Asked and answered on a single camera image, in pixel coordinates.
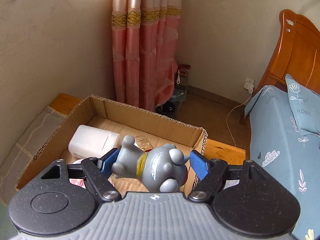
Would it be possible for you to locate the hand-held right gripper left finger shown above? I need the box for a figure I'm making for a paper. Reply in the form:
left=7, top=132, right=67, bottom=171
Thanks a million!
left=40, top=148, right=122, bottom=202

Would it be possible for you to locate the grey toy figure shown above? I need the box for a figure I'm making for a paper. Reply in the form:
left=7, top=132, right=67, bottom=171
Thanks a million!
left=111, top=135, right=190, bottom=193

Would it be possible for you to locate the clear bottle with brown label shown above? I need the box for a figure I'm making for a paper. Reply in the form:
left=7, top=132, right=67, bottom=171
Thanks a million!
left=134, top=135, right=153, bottom=152

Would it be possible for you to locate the red and white packet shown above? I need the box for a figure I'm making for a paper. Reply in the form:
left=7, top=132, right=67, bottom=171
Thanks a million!
left=69, top=158, right=87, bottom=188

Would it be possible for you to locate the black pot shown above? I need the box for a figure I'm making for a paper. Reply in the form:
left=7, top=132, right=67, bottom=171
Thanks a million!
left=156, top=101, right=177, bottom=117

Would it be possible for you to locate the pink curtain with gold band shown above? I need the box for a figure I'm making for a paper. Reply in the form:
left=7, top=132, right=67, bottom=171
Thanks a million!
left=111, top=0, right=184, bottom=113

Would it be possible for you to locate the wooden bed headboard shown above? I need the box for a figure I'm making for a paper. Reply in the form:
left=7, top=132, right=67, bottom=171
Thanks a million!
left=256, top=9, right=320, bottom=94

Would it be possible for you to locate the white plastic container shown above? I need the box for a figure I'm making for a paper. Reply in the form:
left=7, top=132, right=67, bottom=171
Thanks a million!
left=68, top=124, right=121, bottom=159

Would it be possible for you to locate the grey plaid mat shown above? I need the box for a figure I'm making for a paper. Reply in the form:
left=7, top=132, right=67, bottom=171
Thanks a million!
left=0, top=106, right=68, bottom=207

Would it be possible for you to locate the blue printed bedsheet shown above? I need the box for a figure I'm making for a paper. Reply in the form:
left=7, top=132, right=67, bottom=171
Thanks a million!
left=244, top=85, right=320, bottom=240

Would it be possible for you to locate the cardboard box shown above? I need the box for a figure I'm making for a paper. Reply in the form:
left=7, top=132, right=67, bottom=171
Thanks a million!
left=15, top=94, right=208, bottom=192

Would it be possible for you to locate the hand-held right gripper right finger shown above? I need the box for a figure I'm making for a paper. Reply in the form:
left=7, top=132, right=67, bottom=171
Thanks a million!
left=187, top=150, right=278, bottom=202

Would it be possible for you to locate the white charger cable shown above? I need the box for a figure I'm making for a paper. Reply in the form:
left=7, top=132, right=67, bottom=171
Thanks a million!
left=226, top=92, right=253, bottom=147

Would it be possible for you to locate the clutter by curtain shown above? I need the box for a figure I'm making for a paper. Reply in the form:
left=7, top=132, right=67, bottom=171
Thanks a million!
left=172, top=76, right=188, bottom=103

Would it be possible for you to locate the blue printed pillow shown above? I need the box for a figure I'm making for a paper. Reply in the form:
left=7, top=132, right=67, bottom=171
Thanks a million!
left=285, top=74, right=320, bottom=137

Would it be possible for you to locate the red handled tool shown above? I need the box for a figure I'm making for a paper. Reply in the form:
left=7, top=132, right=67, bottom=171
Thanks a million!
left=178, top=64, right=191, bottom=77

